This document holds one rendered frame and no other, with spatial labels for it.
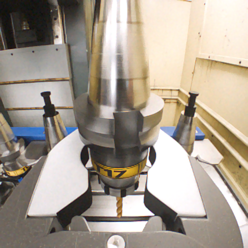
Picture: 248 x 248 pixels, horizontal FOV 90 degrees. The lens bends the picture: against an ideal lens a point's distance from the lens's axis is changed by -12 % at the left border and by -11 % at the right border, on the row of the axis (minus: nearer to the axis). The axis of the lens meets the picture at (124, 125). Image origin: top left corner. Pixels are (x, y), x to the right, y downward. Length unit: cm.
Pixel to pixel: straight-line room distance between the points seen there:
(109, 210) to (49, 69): 72
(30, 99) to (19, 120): 20
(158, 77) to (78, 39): 68
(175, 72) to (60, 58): 85
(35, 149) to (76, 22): 67
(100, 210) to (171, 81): 105
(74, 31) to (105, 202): 79
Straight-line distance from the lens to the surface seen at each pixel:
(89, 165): 24
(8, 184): 68
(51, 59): 83
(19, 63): 93
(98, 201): 57
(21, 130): 37
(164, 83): 123
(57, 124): 24
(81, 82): 85
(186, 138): 24
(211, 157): 29
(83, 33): 82
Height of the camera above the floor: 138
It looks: 30 degrees down
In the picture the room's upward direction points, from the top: straight up
